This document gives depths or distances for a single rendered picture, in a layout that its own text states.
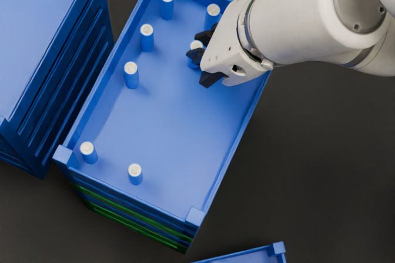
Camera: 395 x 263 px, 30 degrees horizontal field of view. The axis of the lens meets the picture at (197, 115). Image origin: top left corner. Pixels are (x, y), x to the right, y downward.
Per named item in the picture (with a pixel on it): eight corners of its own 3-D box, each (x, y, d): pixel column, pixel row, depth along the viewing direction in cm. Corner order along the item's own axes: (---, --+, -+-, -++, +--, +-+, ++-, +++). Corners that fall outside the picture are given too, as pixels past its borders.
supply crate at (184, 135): (156, -18, 106) (156, -43, 98) (285, 40, 104) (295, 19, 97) (59, 169, 98) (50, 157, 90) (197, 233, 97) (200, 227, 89)
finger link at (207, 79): (208, 100, 87) (204, 77, 92) (248, 52, 84) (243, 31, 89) (200, 95, 87) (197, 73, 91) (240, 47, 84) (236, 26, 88)
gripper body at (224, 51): (280, 86, 80) (231, 94, 90) (315, 7, 83) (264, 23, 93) (226, 51, 78) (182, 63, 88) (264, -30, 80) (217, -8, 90)
